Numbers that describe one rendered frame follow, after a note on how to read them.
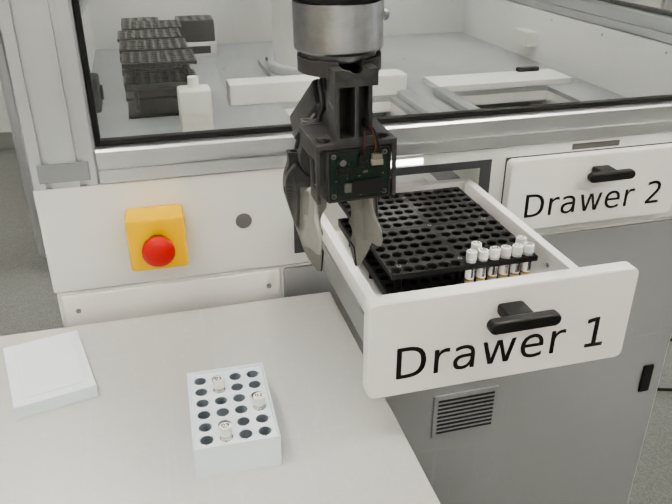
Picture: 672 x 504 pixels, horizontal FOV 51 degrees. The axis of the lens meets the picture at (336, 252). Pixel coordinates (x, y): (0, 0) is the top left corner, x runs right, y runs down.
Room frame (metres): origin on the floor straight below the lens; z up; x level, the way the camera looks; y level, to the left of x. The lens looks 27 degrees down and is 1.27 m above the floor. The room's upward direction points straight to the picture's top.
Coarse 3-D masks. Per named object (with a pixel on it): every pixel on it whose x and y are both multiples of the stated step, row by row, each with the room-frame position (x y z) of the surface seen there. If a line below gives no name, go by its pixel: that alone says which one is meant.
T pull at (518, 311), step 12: (504, 312) 0.57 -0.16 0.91; (516, 312) 0.57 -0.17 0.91; (528, 312) 0.57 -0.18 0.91; (540, 312) 0.57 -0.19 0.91; (552, 312) 0.57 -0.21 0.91; (492, 324) 0.55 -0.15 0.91; (504, 324) 0.55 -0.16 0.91; (516, 324) 0.55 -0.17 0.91; (528, 324) 0.56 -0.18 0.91; (540, 324) 0.56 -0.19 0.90; (552, 324) 0.56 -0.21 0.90
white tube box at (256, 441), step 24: (192, 384) 0.61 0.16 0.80; (240, 384) 0.61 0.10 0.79; (264, 384) 0.61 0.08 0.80; (192, 408) 0.57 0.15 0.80; (216, 408) 0.57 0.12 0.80; (240, 408) 0.57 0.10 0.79; (192, 432) 0.53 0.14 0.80; (216, 432) 0.53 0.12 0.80; (240, 432) 0.53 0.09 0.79; (264, 432) 0.54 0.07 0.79; (216, 456) 0.51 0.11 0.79; (240, 456) 0.52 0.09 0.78; (264, 456) 0.52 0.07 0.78
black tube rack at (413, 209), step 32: (416, 192) 0.90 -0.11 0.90; (448, 192) 0.90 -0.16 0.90; (384, 224) 0.80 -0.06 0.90; (416, 224) 0.79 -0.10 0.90; (448, 224) 0.79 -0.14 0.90; (480, 224) 0.80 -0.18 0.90; (384, 256) 0.71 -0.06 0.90; (416, 256) 0.71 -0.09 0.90; (448, 256) 0.72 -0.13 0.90; (384, 288) 0.68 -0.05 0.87; (416, 288) 0.69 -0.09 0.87
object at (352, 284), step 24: (480, 192) 0.92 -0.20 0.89; (336, 216) 0.91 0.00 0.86; (504, 216) 0.84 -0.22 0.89; (336, 240) 0.76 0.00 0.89; (528, 240) 0.78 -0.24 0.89; (336, 264) 0.74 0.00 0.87; (360, 264) 0.81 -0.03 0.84; (552, 264) 0.72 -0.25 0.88; (336, 288) 0.73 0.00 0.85; (360, 288) 0.65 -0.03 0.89; (360, 312) 0.63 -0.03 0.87; (360, 336) 0.63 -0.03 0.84
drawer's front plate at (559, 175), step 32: (512, 160) 0.96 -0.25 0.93; (544, 160) 0.96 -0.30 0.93; (576, 160) 0.97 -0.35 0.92; (608, 160) 0.99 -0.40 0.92; (640, 160) 1.00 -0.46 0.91; (512, 192) 0.95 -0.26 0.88; (544, 192) 0.96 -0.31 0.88; (576, 192) 0.97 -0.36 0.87; (608, 192) 0.99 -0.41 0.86; (640, 192) 1.00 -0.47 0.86; (544, 224) 0.96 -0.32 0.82
